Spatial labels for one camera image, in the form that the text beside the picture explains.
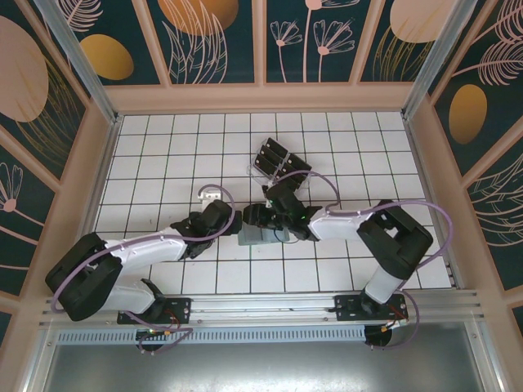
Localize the aluminium mounting rail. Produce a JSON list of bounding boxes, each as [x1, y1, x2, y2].
[[39, 288, 485, 328]]

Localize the purple cable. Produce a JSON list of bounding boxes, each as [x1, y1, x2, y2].
[[51, 184, 238, 356], [277, 170, 454, 352]]

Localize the aluminium frame post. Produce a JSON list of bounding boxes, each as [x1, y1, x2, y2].
[[32, 0, 123, 126]]

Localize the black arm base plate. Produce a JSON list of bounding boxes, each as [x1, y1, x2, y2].
[[333, 292, 409, 324], [116, 296, 193, 327]]

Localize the clear acrylic card display stand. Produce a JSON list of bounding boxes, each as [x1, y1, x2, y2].
[[246, 137, 315, 193]]

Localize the clear acrylic rail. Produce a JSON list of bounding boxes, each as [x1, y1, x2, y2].
[[401, 0, 469, 120]]

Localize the dark wall panel white flowers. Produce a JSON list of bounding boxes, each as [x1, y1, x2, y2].
[[263, 0, 363, 85], [0, 122, 62, 297]]

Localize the small grey box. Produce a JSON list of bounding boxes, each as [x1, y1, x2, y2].
[[237, 225, 292, 247]]

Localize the dark wall panel feather leaves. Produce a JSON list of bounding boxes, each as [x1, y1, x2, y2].
[[461, 150, 523, 293]]

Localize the slotted grey cable tray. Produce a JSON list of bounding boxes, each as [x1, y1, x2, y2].
[[55, 326, 368, 346]]

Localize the dark wall panel orange oval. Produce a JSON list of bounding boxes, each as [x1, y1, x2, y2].
[[428, 0, 523, 179]]

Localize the grey metal sheet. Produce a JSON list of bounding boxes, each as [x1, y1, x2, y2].
[[38, 320, 503, 392]]

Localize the dark wall panel peach disc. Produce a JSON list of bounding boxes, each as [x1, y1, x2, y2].
[[357, 0, 445, 85], [0, 0, 92, 187]]

